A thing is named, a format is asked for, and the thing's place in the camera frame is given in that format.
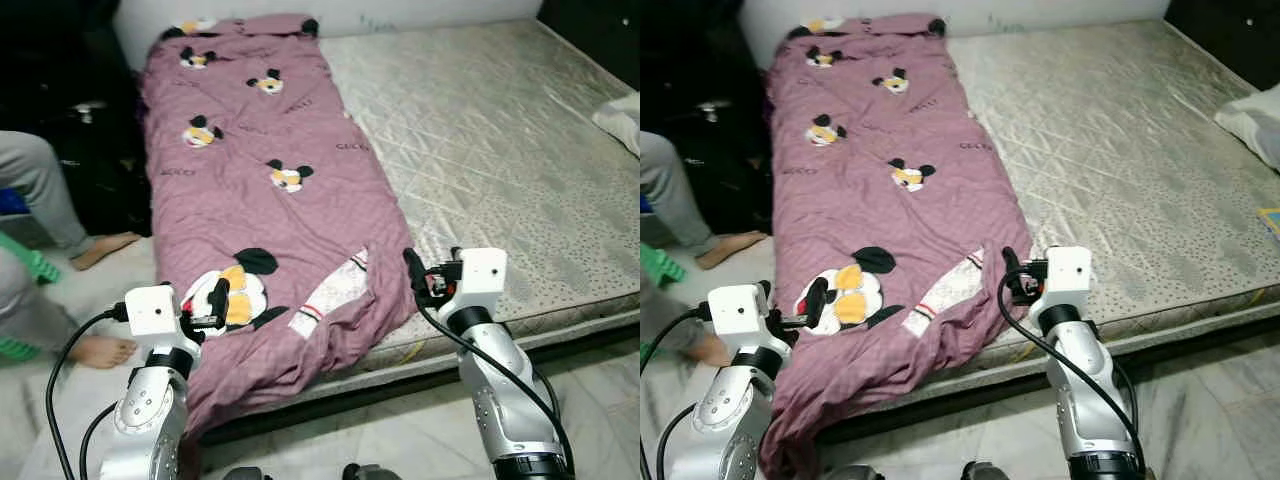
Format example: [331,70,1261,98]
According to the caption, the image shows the person leg grey trousers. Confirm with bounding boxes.
[0,130,143,272]
[640,270,733,368]
[0,245,139,370]
[640,130,771,272]

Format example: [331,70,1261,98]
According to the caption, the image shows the green plastic stool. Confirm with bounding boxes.
[640,240,688,288]
[0,232,63,361]

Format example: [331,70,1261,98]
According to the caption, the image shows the white quilted mattress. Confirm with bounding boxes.
[820,18,1280,413]
[300,18,641,401]

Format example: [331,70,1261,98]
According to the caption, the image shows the black bag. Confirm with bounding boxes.
[650,95,776,239]
[30,95,156,239]

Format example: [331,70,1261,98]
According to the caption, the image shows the mauve cartoon print blanket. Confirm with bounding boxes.
[758,12,1033,480]
[140,12,421,443]

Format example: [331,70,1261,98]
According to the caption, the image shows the white printed pillow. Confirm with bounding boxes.
[1214,84,1280,173]
[592,92,641,157]

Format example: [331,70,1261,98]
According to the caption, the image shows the black tufted headboard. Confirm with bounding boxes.
[538,0,641,89]
[1165,0,1280,93]

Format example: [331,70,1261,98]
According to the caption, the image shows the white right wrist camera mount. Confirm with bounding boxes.
[1030,246,1094,319]
[440,247,508,323]

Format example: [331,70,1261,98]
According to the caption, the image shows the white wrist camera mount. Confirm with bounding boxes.
[124,283,198,379]
[1030,246,1094,319]
[706,282,788,379]
[440,247,508,323]

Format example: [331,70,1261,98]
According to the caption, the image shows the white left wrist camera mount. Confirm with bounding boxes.
[124,283,198,379]
[706,282,788,379]

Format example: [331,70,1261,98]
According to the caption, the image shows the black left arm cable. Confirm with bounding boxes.
[640,303,713,480]
[45,303,131,480]

